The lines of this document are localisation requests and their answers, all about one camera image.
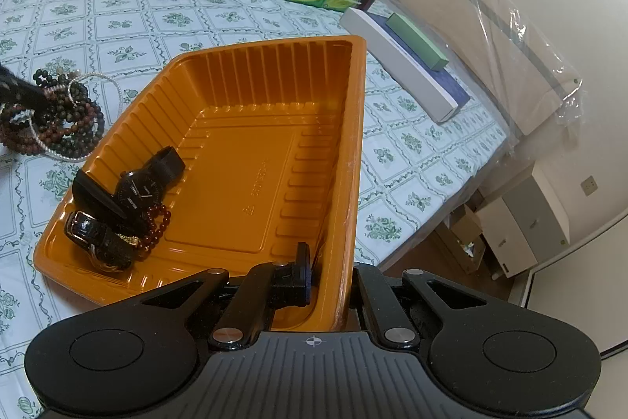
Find white nightstand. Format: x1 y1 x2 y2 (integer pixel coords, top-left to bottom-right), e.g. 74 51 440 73
473 164 572 277

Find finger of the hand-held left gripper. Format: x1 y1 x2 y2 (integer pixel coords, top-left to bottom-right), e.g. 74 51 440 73
0 64 52 113

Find orange plastic tray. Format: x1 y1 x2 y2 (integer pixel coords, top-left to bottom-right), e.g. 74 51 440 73
33 35 368 332

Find pile of bead bracelets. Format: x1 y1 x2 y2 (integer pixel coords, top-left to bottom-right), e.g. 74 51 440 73
0 68 106 163

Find flat blue box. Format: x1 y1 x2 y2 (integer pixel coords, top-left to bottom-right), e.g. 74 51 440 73
365 11 473 112

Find long white box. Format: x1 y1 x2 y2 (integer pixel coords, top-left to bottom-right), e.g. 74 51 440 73
340 8 459 124

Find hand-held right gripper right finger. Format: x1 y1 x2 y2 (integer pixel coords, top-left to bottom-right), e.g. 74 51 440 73
352 267 494 351

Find large black watch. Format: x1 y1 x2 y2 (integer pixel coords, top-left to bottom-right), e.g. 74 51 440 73
115 146 186 216

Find red bead bracelet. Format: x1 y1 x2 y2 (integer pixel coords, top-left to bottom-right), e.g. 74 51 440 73
128 203 173 262

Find white pearl necklace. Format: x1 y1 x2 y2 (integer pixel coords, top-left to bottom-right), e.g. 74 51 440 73
29 74 123 162

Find cardboard box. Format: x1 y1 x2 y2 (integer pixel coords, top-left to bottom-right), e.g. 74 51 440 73
449 203 486 275

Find clear plastic film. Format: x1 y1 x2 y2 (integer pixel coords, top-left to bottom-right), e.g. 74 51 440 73
373 0 584 155

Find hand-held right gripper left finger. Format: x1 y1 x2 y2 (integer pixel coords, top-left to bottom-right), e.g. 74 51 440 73
142 243 315 348

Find long green box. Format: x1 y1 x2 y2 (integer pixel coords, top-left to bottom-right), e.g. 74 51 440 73
385 13 449 71

